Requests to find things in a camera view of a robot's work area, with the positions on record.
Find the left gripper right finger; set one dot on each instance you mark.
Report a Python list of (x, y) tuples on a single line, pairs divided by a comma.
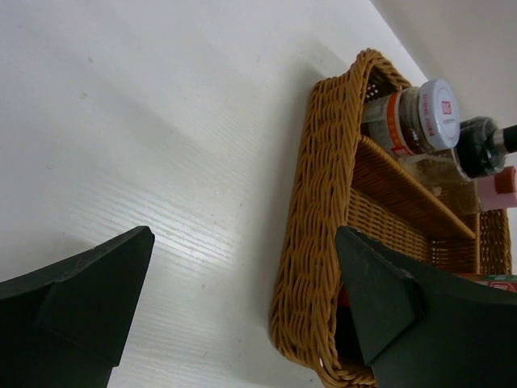
[(419, 326)]

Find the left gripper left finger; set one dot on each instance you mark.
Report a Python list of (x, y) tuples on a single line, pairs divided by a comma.
[(66, 324)]

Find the pink-lid spice jar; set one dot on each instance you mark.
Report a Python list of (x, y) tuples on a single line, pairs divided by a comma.
[(497, 191)]

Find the black-cap glass bottle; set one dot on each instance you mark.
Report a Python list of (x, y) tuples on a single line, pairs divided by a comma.
[(451, 175)]

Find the white-lid red-label spice jar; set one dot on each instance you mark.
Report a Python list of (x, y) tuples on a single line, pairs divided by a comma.
[(415, 121)]

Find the brown wicker divided tray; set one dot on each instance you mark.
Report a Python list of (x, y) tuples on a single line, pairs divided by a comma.
[(345, 179)]

